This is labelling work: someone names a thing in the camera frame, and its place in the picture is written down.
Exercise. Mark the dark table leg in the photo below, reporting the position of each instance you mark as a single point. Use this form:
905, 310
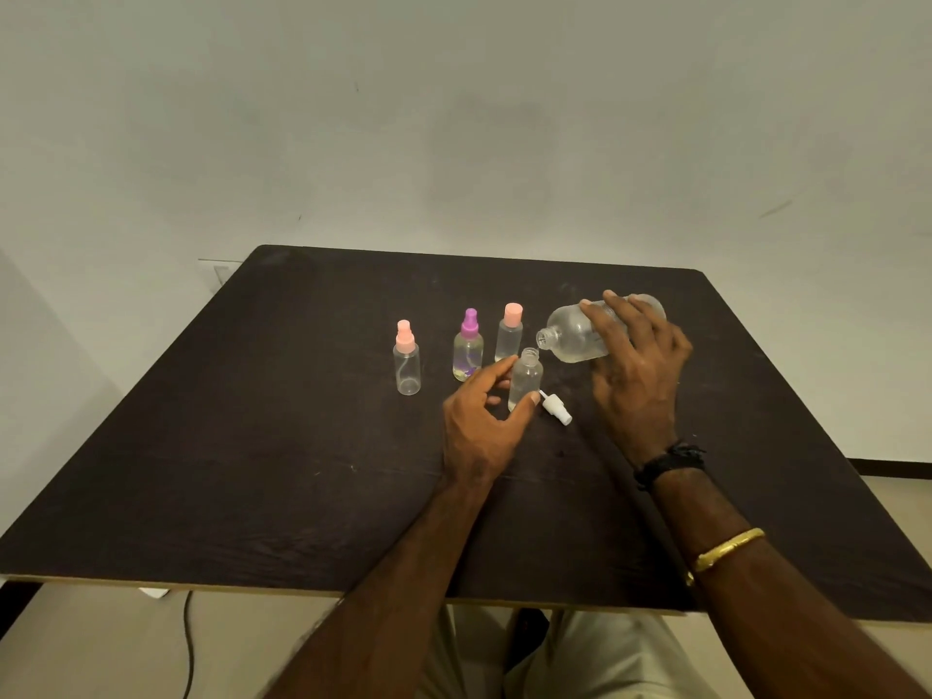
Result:
18, 604

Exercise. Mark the white wall outlet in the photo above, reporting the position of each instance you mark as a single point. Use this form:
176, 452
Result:
218, 272

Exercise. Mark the small clear bottle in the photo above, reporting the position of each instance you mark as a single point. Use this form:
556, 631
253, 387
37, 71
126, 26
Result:
526, 378

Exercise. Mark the person's left thumb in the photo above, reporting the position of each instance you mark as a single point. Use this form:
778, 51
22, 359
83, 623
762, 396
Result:
524, 412

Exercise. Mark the person's right forearm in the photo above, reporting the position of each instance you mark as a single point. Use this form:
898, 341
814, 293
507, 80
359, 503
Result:
772, 611

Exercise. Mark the white spray pump cap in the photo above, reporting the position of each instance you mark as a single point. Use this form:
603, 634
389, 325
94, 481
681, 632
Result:
555, 409

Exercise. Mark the gold bangle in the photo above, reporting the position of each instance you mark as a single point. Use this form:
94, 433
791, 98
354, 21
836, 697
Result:
728, 547

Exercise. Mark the clear bottle pink flat cap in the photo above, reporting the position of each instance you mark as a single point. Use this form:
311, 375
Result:
509, 338

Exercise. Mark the person's left hand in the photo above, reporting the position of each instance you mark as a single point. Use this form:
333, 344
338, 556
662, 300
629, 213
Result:
473, 436

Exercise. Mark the clear bottle pink spray pump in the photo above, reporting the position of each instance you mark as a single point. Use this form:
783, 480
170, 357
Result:
407, 367

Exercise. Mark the light beige trousers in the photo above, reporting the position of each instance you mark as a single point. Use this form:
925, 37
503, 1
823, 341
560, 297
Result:
619, 658

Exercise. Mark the white plug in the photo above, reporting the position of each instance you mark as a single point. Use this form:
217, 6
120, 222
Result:
154, 593

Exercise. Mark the person's right thumb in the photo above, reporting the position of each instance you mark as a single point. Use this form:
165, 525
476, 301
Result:
601, 382

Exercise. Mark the person's left forearm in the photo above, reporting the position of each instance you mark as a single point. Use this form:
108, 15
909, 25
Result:
393, 589

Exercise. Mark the person's left middle finger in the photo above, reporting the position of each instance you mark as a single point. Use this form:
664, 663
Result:
501, 386

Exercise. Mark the person's right hand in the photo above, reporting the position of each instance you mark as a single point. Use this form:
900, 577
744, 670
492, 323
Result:
641, 393

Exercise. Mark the clear bottle purple spray pump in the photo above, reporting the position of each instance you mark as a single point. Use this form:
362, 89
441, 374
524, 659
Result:
468, 353

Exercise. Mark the person's right middle finger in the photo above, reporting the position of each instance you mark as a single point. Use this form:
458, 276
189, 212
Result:
627, 315

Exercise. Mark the black thread wristband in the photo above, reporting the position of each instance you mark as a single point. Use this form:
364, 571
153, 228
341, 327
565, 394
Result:
666, 464

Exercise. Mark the large clear plastic bottle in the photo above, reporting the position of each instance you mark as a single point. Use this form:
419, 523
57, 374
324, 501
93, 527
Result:
571, 338

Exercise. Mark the person's right little finger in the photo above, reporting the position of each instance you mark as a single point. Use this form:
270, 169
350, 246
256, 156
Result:
681, 345

